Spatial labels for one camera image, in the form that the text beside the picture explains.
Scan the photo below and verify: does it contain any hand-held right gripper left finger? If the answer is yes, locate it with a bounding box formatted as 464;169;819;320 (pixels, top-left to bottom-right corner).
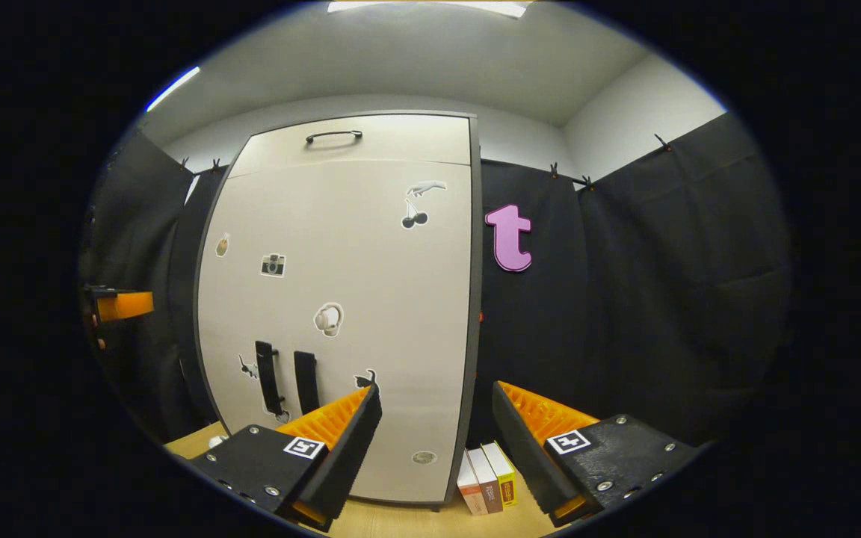
190;383;383;533

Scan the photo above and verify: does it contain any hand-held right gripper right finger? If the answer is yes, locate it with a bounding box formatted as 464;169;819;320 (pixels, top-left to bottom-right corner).
492;380;700;528

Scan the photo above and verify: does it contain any white cabinet door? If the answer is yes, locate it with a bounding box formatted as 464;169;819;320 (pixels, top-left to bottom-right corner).
285;158;475;505
193;166;338;449

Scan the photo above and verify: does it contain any white shoe cabinet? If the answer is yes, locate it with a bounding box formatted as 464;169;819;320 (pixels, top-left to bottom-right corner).
193;111;484;513

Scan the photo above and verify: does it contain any white cabinet drawer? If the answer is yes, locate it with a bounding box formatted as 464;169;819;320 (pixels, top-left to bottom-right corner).
227;114;474;179

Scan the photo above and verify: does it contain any yellow box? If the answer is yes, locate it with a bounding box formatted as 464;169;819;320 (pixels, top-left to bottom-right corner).
481;441;519;509

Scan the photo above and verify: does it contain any brown red box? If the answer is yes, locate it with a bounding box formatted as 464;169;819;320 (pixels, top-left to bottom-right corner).
468;446;504;514

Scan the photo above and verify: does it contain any white red box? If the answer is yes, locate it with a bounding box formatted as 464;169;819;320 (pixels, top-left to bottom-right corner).
457;448;490;516

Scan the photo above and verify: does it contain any black backdrop cloth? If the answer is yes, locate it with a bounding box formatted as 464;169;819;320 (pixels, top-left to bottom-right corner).
79;112;791;449

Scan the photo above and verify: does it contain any long ceiling light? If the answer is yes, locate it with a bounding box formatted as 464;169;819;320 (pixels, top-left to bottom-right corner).
145;66;201;113
326;0;528;19

